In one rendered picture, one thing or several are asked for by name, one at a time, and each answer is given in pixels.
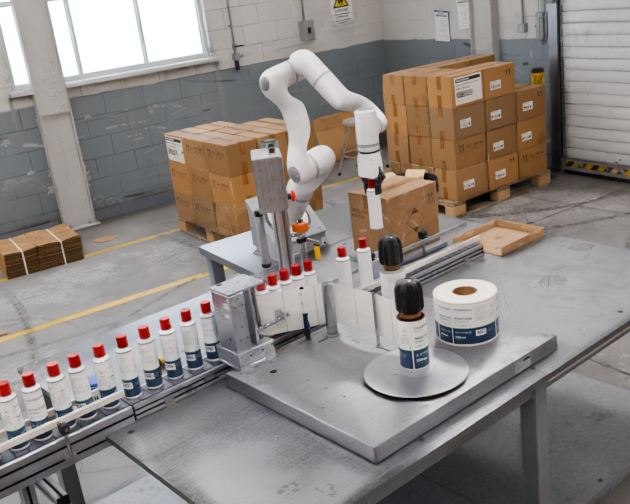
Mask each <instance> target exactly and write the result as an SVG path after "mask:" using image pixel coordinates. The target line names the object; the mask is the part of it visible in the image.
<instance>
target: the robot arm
mask: <svg viewBox="0 0 630 504"><path fill-rule="evenodd" d="M305 78H306V80H307V81H308V82H309V83H310V84H311V85H312V86H313V87H314V88H315V89H316V90H317V91H318V93H319V94H320V95H321V96H322V97H323V98H324V99H325V100H326V101H327V102H328V103H329V104H330V105H331V106H332V107H333V108H334V109H336V110H343V111H349V112H352V113H354V116H355V125H356V135H357V145H358V151H360V152H358V175H359V176H360V178H361V180H362V183H364V192H365V193H367V191H366V190H367V189H368V179H369V178H370V179H374V182H375V186H374V188H375V195H379V194H382V188H381V184H382V182H383V180H384V179H385V178H386V176H385V174H384V173H383V165H382V160H381V155H380V152H379V148H380V146H379V133H381V132H383V131H384V130H386V128H387V126H388V121H387V118H386V117H385V115H384V114H383V113H382V112H381V111H380V110H379V108H378V107H377V106H376V105H375V104H374V103H372V102H371V101H370V100H369V99H367V98H365V97H363V96H361V95H359V94H356V93H352V92H350V91H348V90H347V89H346V88H345V87H344V86H343V84H342V83H341V82H340V81H339V80H338V79H337V78H336V77H335V76H334V74H333V73H332V72H331V71H330V70H329V69H328V68H327V67H326V66H325V65H324V64H323V63H322V61H321V60H320V59H319V58H318V57H317V56H316V55H315V54H314V53H312V52H311V51H309V50H298V51H296V52H294V53H293V54H291V56H290V59H289V60H287V61H285V62H283V63H280V64H278V65H276V66H273V67H271V68H269V69H267V70H266V71H265V72H264V73H263V74H262V75H261V77H260V88H261V91H262V92H263V94H264V95H265V96H266V97H267V98H268V99H269V100H271V101H272V102H273V103H274V104H276V105H277V107H278V108H279V109H280V111H281V113H282V115H283V118H284V121H285V125H286V128H287V131H288V137H289V143H288V154H287V171H288V175H289V177H290V180H289V182H288V184H287V187H286V190H287V193H290V191H291V190H293V191H294V192H295V194H296V200H295V201H294V202H292V200H288V204H289V208H288V216H289V223H290V231H291V234H296V232H293V231H292V224H294V223H296V221H297V219H303V222H307V223H308V217H307V214H306V212H305V210H306V208H307V206H308V204H309V202H310V200H311V197H312V195H313V193H314V191H315V190H316V189H317V188H318V187H319V186H320V185H321V184H322V182H323V181H324V180H325V179H326V178H327V177H328V175H329V174H330V173H331V171H332V170H333V168H334V165H335V160H336V158H335V154H334V152H333V150H332V149H331V148H329V147H328V146H325V145H320V146H316V147H314V148H312V149H310V150H308V151H307V144H308V140H309V137H310V122H309V118H308V115H307V111H306V108H305V106H304V104H303V103H302V102H301V101H300V100H298V99H296V98H294V97H292V96H291V95H290V94H289V92H288V87H290V86H292V85H294V84H297V83H299V82H300V81H302V80H304V79H305ZM380 176H381V177H380ZM377 178H378V181H377Z"/></svg>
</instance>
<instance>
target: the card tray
mask: <svg viewBox="0 0 630 504"><path fill-rule="evenodd" d="M477 235H480V240H479V241H477V243H481V244H482V245H483V251H484V253H487V254H492V255H496V256H501V257H502V256H504V255H506V254H508V253H510V252H512V251H514V250H516V249H518V248H520V247H522V246H524V245H526V244H529V243H531V242H533V241H535V240H537V239H539V238H541V237H543V236H544V227H541V226H535V225H529V224H524V223H518V222H512V221H506V220H501V219H494V220H491V221H489V222H487V223H485V224H482V225H480V226H478V227H476V228H473V229H471V230H469V231H466V232H464V233H462V234H460V235H457V236H455V237H453V244H455V243H458V242H460V241H464V240H468V239H470V238H473V237H475V236H477Z"/></svg>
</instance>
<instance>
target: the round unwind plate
mask: <svg viewBox="0 0 630 504"><path fill-rule="evenodd" d="M429 358H430V366H431V371H430V372H429V373H428V374H426V375H424V376H421V377H408V376H405V375H403V374H402V373H401V371H400V368H401V366H400V358H399V350H395V351H391V352H388V353H386V354H383V355H381V356H379V357H377V358H376V359H374V360H373V361H371V362H370V363H369V364H368V365H367V367H366V368H365V371H364V379H365V382H366V383H367V385H368V386H369V387H371V388H372V389H374V390H375V391H377V392H379V393H382V394H385V395H389V396H394V397H402V398H419V397H427V396H433V395H437V394H441V393H444V392H446V391H449V390H451V389H453V388H455V387H457V386H458V385H459V384H461V383H462V382H463V381H464V380H465V379H466V377H467V375H468V372H469V367H468V364H467V362H466V361H465V360H464V359H463V358H462V357H461V356H459V355H458V354H456V353H454V352H451V351H448V350H445V349H440V348H433V347H429Z"/></svg>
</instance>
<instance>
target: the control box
mask: <svg viewBox="0 0 630 504"><path fill-rule="evenodd" d="M274 148H275V152H276V154H273V155H269V154H268V153H269V151H268V149H266V148H262V149H255V150H251V160H252V167H253V174H254V180H255V187H256V193H257V200H258V207H259V213H260V214H268V213H275V212H282V211H287V209H288V208H289V204H288V197H287V190H286V185H285V177H284V170H283V163H282V157H281V153H280V150H279V148H277V147H274Z"/></svg>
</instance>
